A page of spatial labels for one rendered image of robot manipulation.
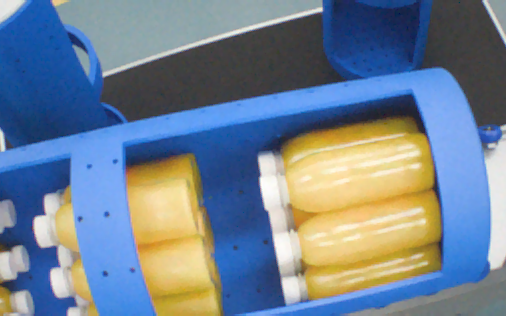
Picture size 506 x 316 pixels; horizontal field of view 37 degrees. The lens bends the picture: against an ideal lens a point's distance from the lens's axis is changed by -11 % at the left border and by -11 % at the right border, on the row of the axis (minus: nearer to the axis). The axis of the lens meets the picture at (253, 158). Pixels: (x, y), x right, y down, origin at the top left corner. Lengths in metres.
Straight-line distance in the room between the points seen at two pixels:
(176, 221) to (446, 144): 0.32
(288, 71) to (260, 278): 1.12
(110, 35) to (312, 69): 0.67
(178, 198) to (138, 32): 1.59
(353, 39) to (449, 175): 1.35
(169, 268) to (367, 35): 1.38
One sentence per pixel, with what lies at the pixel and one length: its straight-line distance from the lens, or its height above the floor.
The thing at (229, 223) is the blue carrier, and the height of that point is 0.96.
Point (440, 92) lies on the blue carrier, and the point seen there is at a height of 1.22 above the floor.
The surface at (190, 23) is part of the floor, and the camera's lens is 2.47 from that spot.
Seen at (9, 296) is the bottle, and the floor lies 1.02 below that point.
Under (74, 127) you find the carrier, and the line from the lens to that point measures 1.71.
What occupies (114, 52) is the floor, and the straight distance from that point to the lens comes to 2.47.
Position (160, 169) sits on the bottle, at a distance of 1.01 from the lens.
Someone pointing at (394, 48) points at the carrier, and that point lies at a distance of 2.21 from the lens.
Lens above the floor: 2.05
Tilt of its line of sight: 66 degrees down
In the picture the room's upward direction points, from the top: 11 degrees counter-clockwise
